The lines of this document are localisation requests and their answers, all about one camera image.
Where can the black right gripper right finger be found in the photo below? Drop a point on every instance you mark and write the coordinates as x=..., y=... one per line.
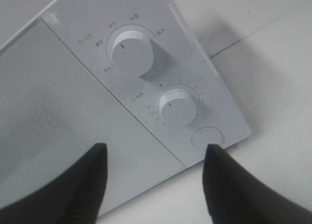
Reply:
x=235, y=196

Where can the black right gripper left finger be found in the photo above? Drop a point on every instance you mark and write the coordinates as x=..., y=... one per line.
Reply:
x=74, y=197

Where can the round door release button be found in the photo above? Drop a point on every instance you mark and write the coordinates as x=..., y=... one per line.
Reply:
x=205, y=136

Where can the white microwave door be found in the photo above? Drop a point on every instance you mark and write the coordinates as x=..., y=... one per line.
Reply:
x=53, y=110

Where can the white lower timer knob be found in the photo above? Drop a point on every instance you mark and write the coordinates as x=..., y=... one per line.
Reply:
x=177, y=107

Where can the white microwave oven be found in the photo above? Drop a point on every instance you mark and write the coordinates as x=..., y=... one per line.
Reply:
x=89, y=27

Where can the white upper power knob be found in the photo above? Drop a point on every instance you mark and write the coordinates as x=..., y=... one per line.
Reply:
x=132, y=53

